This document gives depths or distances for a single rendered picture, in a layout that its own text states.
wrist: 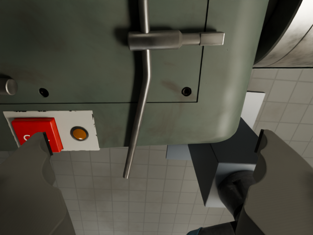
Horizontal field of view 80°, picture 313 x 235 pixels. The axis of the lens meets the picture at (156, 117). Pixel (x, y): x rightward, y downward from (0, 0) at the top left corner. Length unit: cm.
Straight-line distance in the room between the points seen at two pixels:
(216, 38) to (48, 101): 25
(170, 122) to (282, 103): 177
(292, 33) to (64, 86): 34
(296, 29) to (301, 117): 188
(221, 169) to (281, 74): 140
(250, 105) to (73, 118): 79
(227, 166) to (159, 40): 46
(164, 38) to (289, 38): 20
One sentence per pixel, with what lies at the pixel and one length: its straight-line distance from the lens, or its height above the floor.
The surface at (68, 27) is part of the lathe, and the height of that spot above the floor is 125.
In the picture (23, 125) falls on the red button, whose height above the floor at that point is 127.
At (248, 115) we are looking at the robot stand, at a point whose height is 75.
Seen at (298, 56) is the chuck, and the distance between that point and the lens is 42.
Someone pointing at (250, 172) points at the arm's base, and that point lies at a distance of 64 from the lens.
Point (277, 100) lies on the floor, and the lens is 199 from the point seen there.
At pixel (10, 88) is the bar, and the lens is 32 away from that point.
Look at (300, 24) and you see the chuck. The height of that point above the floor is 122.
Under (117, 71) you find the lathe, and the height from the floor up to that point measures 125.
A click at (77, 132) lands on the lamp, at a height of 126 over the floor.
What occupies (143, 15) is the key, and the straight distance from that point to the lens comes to 24.
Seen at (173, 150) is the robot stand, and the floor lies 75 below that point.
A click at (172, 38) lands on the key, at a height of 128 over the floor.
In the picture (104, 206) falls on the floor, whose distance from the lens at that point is 263.
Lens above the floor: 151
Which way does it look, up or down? 61 degrees down
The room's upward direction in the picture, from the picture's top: 178 degrees clockwise
